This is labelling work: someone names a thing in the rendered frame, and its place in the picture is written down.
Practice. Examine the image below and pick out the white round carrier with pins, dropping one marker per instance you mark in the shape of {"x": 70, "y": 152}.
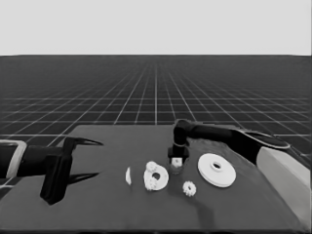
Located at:
{"x": 163, "y": 177}

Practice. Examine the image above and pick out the small white T-shaped piece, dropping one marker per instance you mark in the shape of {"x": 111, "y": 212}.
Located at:
{"x": 128, "y": 177}

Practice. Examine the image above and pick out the large thick white disc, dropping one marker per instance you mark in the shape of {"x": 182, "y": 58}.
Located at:
{"x": 224, "y": 177}

